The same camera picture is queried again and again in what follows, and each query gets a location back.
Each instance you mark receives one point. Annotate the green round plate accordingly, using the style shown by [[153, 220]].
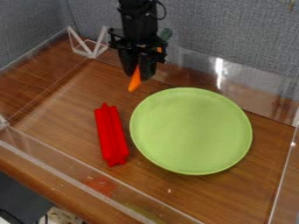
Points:
[[191, 131]]

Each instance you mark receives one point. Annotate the clear acrylic enclosure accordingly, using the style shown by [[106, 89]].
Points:
[[50, 92]]

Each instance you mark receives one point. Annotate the orange toy carrot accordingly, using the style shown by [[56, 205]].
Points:
[[136, 76]]

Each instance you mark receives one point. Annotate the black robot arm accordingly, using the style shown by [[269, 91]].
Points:
[[140, 15]]

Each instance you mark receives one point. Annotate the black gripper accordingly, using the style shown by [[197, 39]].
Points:
[[153, 49]]

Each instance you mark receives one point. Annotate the clear acrylic corner bracket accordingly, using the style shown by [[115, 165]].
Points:
[[86, 47]]

